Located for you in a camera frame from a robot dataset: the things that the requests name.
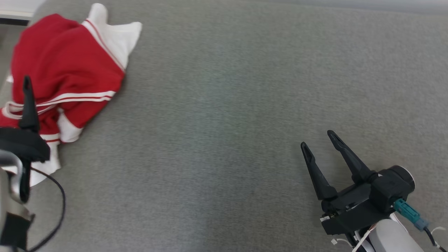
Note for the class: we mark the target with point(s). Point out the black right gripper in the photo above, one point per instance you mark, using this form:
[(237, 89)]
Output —
[(350, 213)]

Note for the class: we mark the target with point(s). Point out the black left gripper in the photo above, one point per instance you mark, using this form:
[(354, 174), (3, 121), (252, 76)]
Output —
[(24, 145)]

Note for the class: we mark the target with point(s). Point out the red basketball jersey white trim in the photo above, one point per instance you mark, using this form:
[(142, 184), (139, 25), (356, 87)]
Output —
[(80, 113)]

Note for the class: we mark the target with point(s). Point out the red shorts white side stripe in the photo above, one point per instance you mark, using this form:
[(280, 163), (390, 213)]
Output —
[(63, 56)]

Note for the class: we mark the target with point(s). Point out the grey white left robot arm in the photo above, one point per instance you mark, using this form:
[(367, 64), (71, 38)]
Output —
[(8, 210)]

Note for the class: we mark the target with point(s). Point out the grey fabric sofa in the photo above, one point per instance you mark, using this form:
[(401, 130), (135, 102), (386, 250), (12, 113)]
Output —
[(224, 122)]

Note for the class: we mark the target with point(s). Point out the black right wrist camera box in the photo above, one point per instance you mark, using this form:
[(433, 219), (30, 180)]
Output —
[(386, 190)]

